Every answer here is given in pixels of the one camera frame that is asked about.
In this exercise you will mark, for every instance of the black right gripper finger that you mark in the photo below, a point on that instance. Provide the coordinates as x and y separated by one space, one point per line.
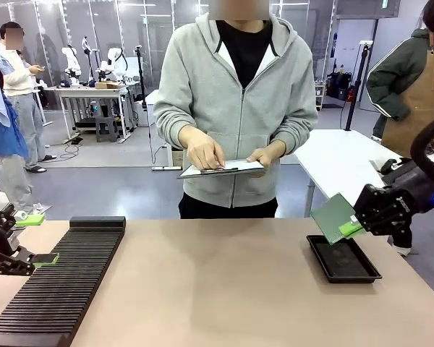
351 230
361 218

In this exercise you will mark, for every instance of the white background desk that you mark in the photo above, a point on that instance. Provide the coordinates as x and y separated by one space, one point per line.
90 92

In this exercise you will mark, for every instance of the left forearm grey sleeve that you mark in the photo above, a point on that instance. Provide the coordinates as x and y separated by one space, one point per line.
298 126

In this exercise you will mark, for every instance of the black light stand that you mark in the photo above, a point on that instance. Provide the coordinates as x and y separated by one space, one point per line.
356 86

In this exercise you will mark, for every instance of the black camera tripod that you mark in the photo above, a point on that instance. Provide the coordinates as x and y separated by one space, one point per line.
141 76

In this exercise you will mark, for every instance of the green PCB board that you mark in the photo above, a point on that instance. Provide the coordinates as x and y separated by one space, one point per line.
331 218

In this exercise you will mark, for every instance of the person in white sweater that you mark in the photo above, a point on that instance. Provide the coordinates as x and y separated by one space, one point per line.
18 83

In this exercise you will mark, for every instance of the white robot on desk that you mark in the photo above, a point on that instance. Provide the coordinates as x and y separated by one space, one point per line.
71 63
115 61

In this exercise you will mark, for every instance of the person in grey hoodie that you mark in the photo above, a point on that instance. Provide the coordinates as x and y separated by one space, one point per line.
235 90

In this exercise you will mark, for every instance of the person in brown apron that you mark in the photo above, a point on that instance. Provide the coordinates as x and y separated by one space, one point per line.
416 83

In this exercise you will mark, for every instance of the light rectangular side table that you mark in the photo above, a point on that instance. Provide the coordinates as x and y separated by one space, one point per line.
343 155

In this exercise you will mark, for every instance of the grey clipboard with paper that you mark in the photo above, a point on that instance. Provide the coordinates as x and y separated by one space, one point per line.
220 172

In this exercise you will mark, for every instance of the black storage crates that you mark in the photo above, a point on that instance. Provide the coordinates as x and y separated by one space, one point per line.
339 86

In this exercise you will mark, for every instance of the person's left hand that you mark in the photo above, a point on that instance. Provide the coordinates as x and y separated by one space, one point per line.
269 155

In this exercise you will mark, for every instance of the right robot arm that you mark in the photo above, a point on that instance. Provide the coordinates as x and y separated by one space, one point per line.
419 188

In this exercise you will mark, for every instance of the person in blue shirt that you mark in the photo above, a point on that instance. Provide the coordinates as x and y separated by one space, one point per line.
1 137

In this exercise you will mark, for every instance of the cardboard box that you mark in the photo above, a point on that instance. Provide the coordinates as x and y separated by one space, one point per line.
108 85

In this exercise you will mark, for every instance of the right forearm grey sleeve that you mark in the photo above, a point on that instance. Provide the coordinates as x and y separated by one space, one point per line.
170 123

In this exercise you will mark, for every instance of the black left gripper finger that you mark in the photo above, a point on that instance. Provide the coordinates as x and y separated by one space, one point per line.
30 219
45 259

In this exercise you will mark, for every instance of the person's right hand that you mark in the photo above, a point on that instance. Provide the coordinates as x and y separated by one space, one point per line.
202 150

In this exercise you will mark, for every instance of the black step stool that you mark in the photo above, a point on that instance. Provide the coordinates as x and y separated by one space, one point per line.
106 130

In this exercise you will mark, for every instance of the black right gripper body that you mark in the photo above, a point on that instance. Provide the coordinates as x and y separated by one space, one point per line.
390 206

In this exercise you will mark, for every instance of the black plastic tray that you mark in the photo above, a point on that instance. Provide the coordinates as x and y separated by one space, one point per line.
343 262

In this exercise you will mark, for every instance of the black slotted PCB rack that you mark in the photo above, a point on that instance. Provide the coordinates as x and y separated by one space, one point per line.
58 274

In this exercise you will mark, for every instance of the white desk behind person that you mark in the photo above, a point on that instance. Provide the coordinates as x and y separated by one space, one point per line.
166 152

